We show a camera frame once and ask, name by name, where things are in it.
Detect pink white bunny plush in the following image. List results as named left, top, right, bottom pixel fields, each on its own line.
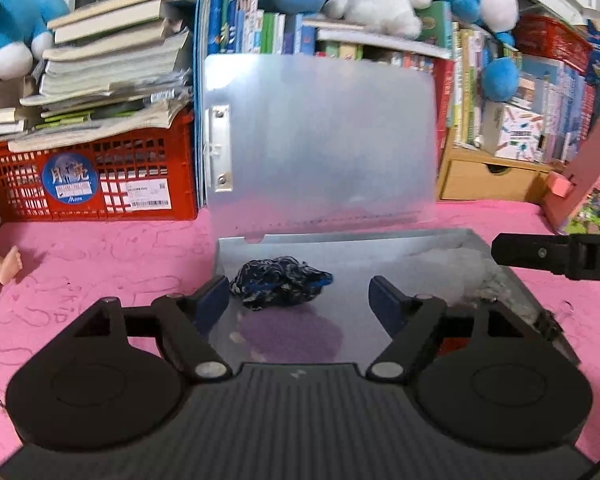
left=321, top=0, right=432, bottom=40

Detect blue plush toy left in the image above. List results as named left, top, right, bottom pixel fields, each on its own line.
left=0, top=0, right=69, bottom=80

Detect translucent plastic file box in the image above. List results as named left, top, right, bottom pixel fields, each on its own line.
left=198, top=52, right=581, bottom=366

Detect black binder clips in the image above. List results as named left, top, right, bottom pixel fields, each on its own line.
left=533, top=301, right=574, bottom=344

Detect row of upright books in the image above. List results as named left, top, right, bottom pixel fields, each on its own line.
left=192, top=0, right=600, bottom=172

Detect red knitted scrunchie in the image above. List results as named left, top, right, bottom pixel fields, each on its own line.
left=436, top=337, right=470, bottom=358

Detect red plastic crate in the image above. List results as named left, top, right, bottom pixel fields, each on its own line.
left=0, top=110, right=197, bottom=222

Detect red basket on books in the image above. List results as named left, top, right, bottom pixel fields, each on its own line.
left=513, top=14, right=593, bottom=75

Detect small white patterned box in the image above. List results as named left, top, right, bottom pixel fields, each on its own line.
left=494, top=103, right=544, bottom=162

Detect stack of books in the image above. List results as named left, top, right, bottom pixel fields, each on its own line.
left=0, top=0, right=194, bottom=153

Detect wooden drawer organizer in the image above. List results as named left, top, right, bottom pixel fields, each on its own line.
left=436, top=130, right=554, bottom=204

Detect pink bunny print blanket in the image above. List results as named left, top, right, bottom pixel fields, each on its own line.
left=0, top=204, right=600, bottom=479

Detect white fluffy scrunchie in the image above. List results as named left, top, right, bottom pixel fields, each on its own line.
left=401, top=247, right=509, bottom=307

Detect large blue white plush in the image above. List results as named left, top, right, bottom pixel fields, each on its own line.
left=443, top=0, right=519, bottom=102

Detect pink triangular miniature house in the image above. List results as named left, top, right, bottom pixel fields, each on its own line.
left=541, top=118, right=600, bottom=234

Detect navy floral scrunchie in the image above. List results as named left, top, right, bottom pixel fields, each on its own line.
left=230, top=256, right=334, bottom=311

